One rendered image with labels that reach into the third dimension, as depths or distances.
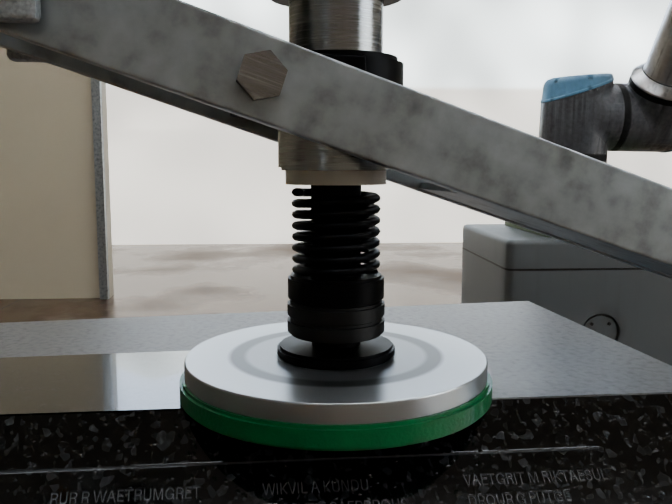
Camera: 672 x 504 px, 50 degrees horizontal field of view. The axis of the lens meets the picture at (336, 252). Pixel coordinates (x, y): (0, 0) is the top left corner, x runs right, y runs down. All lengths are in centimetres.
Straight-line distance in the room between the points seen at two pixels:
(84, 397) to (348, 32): 31
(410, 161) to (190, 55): 15
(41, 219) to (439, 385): 535
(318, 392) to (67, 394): 20
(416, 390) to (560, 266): 110
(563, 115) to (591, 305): 41
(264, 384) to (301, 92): 18
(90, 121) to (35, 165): 52
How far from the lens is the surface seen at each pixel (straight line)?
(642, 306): 161
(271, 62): 43
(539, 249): 151
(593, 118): 166
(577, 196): 50
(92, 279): 568
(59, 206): 568
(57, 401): 54
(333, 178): 47
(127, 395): 54
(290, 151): 48
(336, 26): 48
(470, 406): 47
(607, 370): 61
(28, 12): 42
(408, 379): 46
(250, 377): 47
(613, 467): 53
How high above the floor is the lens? 100
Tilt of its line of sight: 7 degrees down
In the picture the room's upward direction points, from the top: straight up
